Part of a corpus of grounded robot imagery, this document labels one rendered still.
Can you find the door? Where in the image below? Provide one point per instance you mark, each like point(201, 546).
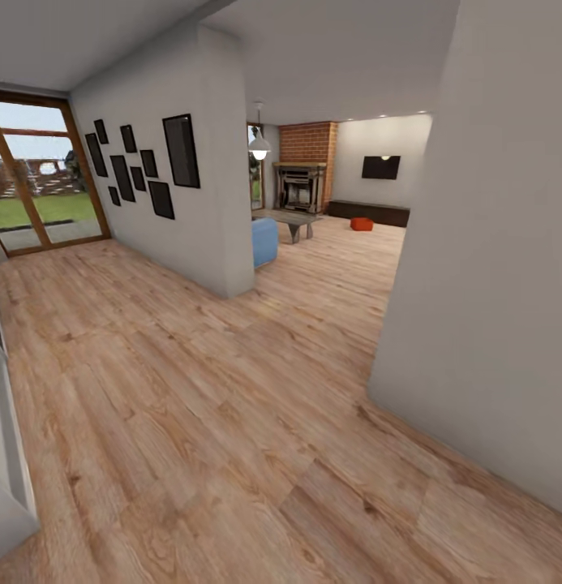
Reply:
point(48, 193)
point(256, 171)

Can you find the storage box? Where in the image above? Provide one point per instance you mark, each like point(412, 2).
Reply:
point(361, 224)

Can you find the picture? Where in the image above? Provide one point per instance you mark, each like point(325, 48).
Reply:
point(129, 145)
point(93, 142)
point(158, 190)
point(180, 141)

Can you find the coffee table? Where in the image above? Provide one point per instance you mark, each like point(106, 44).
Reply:
point(293, 220)

